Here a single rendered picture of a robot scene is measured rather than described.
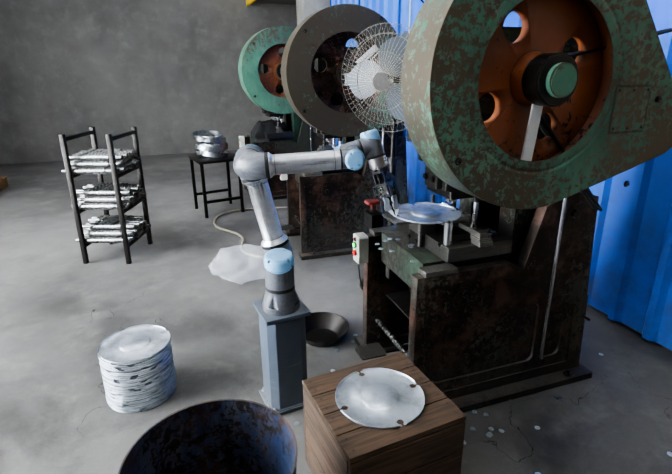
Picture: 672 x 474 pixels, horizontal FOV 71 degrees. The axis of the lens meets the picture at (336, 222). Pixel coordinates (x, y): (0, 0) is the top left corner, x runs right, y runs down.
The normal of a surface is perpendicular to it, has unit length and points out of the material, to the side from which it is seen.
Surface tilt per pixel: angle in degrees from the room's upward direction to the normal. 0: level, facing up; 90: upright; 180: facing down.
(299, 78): 90
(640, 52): 90
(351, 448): 0
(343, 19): 90
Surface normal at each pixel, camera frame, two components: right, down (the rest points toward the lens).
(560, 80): 0.33, 0.29
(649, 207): -0.94, 0.11
